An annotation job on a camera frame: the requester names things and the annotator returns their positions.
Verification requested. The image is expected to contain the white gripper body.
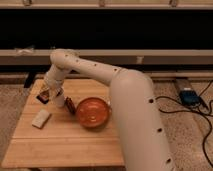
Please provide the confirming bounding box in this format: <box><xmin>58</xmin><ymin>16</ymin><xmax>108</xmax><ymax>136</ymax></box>
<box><xmin>48</xmin><ymin>88</ymin><xmax>65</xmax><ymax>107</ymax></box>

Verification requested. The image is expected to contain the dark chocolate bar wrapper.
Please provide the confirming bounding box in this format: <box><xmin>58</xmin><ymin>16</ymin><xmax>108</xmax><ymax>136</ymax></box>
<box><xmin>36</xmin><ymin>85</ymin><xmax>49</xmax><ymax>104</ymax></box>

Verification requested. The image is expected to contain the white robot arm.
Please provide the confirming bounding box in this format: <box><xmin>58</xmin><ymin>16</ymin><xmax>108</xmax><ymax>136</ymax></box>
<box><xmin>44</xmin><ymin>49</ymin><xmax>176</xmax><ymax>171</ymax></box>

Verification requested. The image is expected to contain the white eraser block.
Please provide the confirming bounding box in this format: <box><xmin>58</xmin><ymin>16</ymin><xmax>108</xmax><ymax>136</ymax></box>
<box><xmin>32</xmin><ymin>109</ymin><xmax>51</xmax><ymax>129</ymax></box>

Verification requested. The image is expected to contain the orange ceramic bowl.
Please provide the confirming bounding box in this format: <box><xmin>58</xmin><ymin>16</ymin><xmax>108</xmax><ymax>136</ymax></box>
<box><xmin>76</xmin><ymin>97</ymin><xmax>110</xmax><ymax>128</ymax></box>

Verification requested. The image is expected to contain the wooden table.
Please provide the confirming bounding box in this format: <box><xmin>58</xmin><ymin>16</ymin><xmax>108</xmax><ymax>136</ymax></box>
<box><xmin>2</xmin><ymin>79</ymin><xmax>123</xmax><ymax>168</ymax></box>

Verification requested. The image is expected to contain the blue power adapter box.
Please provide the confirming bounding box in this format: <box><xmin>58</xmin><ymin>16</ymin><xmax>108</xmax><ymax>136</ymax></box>
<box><xmin>179</xmin><ymin>89</ymin><xmax>199</xmax><ymax>106</ymax></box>

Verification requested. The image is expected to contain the black cable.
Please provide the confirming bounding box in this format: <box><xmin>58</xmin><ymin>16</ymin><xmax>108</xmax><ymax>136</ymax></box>
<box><xmin>153</xmin><ymin>79</ymin><xmax>213</xmax><ymax>168</ymax></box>

